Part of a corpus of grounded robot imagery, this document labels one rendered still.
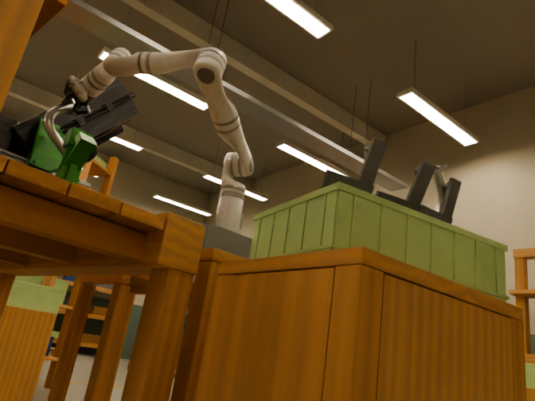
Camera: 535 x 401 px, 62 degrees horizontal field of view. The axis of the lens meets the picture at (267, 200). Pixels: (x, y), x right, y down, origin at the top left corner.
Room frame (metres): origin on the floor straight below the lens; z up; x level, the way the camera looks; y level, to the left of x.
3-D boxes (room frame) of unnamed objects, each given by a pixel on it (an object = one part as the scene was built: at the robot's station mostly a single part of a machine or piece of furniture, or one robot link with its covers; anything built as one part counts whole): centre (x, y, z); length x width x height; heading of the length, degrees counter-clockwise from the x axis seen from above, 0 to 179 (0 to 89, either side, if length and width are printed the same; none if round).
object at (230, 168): (1.58, 0.14, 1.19); 0.09 x 0.09 x 0.17; 73
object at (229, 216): (1.57, 0.13, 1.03); 0.09 x 0.09 x 0.17; 45
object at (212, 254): (1.57, 0.13, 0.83); 0.32 x 0.32 x 0.04; 42
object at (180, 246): (1.78, 0.75, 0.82); 1.50 x 0.14 x 0.15; 46
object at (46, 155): (1.57, 0.85, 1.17); 0.13 x 0.12 x 0.20; 46
